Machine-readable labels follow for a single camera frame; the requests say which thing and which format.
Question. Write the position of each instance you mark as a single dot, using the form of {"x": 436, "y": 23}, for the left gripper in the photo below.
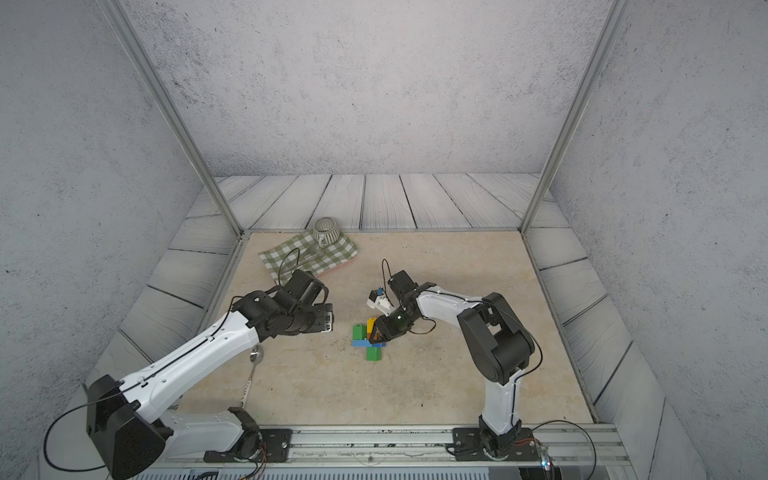
{"x": 326, "y": 312}

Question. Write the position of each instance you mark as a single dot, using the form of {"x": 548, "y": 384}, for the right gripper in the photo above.
{"x": 380, "y": 329}

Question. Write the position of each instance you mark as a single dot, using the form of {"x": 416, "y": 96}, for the green lego brick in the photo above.
{"x": 359, "y": 332}

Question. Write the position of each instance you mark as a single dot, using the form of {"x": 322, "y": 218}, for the light blue long lego brick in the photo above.
{"x": 367, "y": 344}

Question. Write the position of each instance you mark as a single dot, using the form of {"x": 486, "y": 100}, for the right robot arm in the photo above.
{"x": 499, "y": 346}

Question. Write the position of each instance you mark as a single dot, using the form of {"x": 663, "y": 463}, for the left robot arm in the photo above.
{"x": 128, "y": 419}

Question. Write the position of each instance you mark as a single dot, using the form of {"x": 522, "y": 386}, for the green lego brick base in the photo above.
{"x": 374, "y": 354}

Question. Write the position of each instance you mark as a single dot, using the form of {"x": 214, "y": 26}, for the green checkered cloth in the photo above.
{"x": 302, "y": 252}

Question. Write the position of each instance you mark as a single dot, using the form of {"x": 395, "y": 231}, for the metal spoon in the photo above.
{"x": 255, "y": 357}

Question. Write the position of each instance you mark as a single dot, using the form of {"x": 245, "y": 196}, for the striped ceramic cup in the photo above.
{"x": 325, "y": 232}

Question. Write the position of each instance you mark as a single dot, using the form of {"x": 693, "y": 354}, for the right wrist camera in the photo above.
{"x": 390, "y": 291}

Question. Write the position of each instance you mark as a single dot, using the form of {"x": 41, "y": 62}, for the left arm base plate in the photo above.
{"x": 270, "y": 445}

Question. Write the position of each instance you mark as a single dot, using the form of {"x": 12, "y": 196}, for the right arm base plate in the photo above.
{"x": 476, "y": 444}

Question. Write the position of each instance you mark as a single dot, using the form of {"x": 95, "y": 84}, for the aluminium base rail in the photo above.
{"x": 587, "y": 451}

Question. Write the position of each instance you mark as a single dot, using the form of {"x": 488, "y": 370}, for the aluminium corner post left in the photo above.
{"x": 131, "y": 44}

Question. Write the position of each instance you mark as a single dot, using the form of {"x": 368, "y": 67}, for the aluminium corner post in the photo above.
{"x": 131, "y": 44}
{"x": 595, "y": 65}

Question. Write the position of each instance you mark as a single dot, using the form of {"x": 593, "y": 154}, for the aluminium corner post right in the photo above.
{"x": 595, "y": 65}

